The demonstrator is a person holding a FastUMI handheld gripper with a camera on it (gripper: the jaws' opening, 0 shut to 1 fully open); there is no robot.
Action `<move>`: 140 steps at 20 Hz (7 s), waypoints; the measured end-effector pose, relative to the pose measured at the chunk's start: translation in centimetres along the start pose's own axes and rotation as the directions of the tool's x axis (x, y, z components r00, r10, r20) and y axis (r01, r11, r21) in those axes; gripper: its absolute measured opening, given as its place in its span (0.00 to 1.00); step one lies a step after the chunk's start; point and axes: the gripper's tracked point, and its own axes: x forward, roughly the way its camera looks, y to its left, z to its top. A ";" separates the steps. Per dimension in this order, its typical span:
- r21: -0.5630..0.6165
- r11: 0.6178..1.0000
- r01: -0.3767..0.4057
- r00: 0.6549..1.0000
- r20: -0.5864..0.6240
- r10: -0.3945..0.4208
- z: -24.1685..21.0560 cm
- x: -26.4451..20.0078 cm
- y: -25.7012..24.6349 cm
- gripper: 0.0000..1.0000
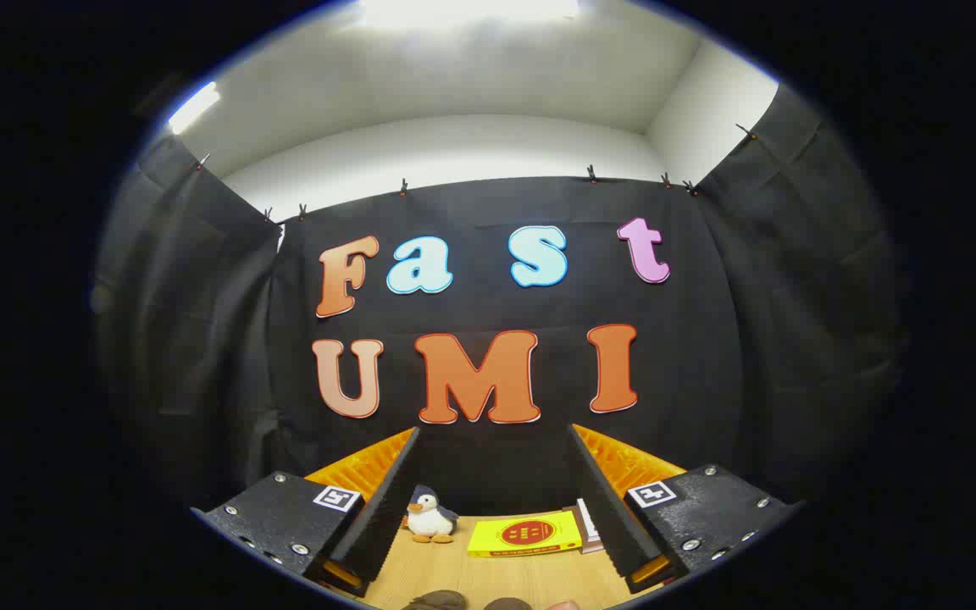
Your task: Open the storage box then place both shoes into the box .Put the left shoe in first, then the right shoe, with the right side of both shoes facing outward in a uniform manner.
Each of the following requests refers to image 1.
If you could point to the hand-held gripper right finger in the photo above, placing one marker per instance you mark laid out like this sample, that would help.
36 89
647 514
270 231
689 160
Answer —
602 508

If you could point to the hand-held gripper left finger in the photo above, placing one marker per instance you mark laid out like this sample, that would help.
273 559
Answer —
382 517

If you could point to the blue white penguin plush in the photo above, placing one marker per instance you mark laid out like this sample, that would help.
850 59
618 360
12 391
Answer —
430 521

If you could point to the yellow book with red circle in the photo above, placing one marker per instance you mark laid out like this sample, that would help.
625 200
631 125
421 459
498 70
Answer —
526 534

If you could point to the ceiling light panel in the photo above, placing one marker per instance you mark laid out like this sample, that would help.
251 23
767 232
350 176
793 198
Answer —
467 10
193 108

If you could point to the brown fuzzy shoe with bow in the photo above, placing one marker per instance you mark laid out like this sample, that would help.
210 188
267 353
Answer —
507 604
437 601

